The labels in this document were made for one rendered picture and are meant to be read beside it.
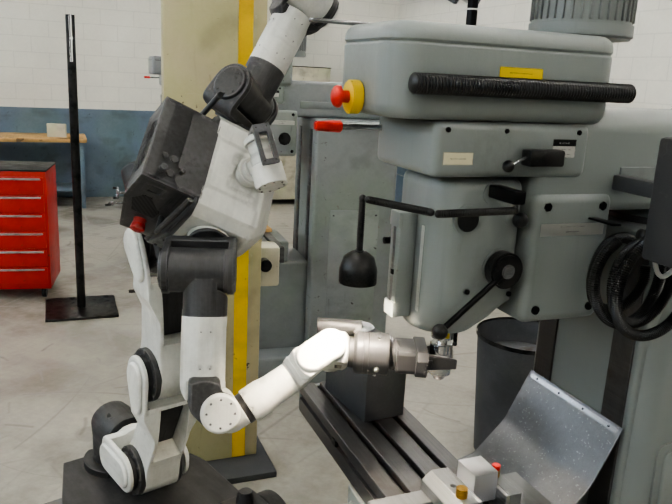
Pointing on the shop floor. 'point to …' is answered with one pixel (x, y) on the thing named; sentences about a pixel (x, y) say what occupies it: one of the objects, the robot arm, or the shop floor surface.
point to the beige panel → (206, 70)
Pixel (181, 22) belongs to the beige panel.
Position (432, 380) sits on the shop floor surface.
